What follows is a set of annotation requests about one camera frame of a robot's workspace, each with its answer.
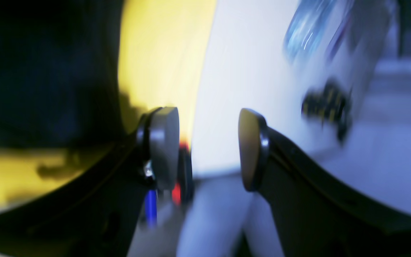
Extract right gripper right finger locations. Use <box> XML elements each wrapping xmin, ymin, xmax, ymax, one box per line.
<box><xmin>238</xmin><ymin>109</ymin><xmax>411</xmax><ymax>257</ymax></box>

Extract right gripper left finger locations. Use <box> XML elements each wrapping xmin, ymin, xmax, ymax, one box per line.
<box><xmin>0</xmin><ymin>107</ymin><xmax>179</xmax><ymax>257</ymax></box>

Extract dark navy T-shirt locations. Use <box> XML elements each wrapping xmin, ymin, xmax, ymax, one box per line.
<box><xmin>0</xmin><ymin>0</ymin><xmax>124</xmax><ymax>148</ymax></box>

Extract right red-black table clamp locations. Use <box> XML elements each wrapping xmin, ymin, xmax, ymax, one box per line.
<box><xmin>143</xmin><ymin>141</ymin><xmax>195</xmax><ymax>229</ymax></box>

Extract yellow table cloth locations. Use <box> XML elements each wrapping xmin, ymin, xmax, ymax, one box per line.
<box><xmin>0</xmin><ymin>0</ymin><xmax>216</xmax><ymax>212</ymax></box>

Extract clear plastic water bottle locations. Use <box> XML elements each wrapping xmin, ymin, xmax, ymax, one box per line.
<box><xmin>284</xmin><ymin>0</ymin><xmax>336</xmax><ymax>63</ymax></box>

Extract black cables on floor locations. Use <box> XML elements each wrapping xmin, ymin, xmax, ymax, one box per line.
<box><xmin>300</xmin><ymin>80</ymin><xmax>354</xmax><ymax>143</ymax></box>

